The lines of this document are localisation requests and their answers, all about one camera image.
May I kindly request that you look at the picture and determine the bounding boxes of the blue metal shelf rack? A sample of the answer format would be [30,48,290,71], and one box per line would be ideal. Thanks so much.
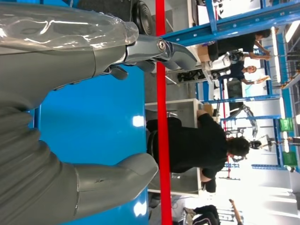
[0,0,300,225]

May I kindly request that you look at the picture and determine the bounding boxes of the black white humanoid robot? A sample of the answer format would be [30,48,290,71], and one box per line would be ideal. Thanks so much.
[249,134,276,153]

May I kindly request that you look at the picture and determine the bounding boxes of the black round stool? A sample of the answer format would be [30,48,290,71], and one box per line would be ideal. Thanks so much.
[147,129,158,162]
[131,0,156,36]

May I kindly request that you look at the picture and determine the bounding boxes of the green hanging sign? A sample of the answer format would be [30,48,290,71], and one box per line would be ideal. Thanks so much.
[280,118,294,133]
[283,151,298,167]

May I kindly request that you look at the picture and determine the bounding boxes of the person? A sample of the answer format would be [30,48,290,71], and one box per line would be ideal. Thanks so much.
[184,198,244,225]
[207,28,272,62]
[146,110,250,194]
[219,60,270,85]

